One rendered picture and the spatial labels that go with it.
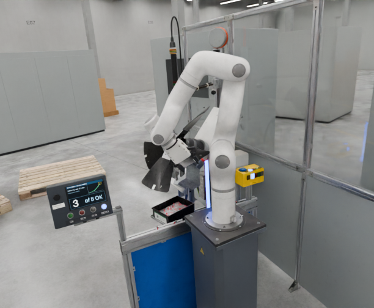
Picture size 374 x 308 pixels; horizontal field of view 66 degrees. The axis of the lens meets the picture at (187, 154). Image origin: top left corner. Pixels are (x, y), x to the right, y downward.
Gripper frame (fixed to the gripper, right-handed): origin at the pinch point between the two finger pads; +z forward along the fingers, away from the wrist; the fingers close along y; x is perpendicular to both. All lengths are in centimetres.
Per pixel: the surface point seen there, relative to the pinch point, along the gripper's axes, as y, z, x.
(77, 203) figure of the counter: 43, -26, 26
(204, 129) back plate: 6, 18, -80
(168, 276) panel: 53, 50, 12
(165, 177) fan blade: 35, 15, -35
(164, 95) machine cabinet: 99, 25, -333
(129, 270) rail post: 59, 24, 22
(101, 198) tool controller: 36.2, -19.3, 20.2
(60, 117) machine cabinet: 381, -53, -483
